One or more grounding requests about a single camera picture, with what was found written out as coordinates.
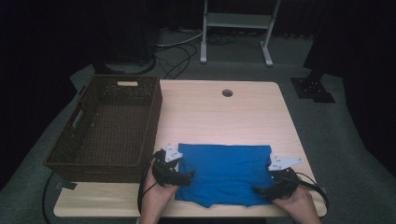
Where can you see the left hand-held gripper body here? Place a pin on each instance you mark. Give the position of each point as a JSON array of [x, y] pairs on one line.
[[166, 169]]

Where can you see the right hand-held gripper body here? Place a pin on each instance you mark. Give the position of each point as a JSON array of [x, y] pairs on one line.
[[285, 183]]

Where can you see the blue t-shirt with white print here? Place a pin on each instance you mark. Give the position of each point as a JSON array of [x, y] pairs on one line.
[[224, 174]]

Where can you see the brown wicker basket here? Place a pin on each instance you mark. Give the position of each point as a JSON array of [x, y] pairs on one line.
[[102, 124]]

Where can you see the person's right hand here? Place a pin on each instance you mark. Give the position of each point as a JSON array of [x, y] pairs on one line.
[[299, 207]]

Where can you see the person's left hand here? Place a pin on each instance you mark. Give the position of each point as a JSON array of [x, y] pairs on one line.
[[157, 199]]

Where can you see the black tape piece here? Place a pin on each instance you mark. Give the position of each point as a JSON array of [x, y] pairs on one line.
[[66, 185]]

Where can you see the dark round stand base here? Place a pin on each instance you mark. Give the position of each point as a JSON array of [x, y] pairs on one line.
[[124, 69]]

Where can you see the white metal stand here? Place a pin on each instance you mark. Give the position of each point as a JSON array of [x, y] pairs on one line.
[[236, 20]]

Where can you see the black stand base plate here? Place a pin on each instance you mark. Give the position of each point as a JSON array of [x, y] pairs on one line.
[[311, 90]]

